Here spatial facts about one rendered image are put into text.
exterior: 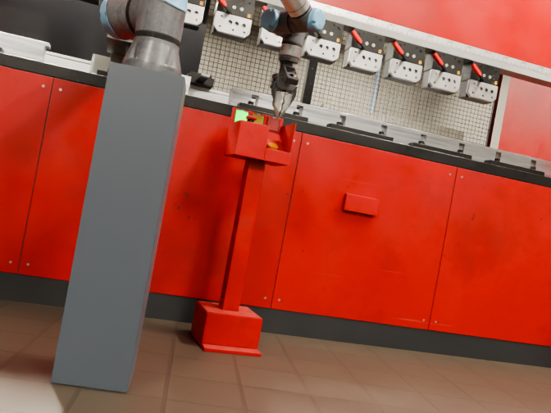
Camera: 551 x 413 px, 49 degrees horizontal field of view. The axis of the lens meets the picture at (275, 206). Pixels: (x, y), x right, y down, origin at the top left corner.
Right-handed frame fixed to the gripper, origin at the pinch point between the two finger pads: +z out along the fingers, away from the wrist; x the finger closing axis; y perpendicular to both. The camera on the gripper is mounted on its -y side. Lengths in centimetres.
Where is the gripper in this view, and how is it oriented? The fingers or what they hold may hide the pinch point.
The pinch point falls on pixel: (280, 113)
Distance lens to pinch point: 218.4
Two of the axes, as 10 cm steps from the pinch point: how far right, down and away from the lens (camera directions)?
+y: -2.9, -1.4, 9.5
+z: -2.0, 9.8, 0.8
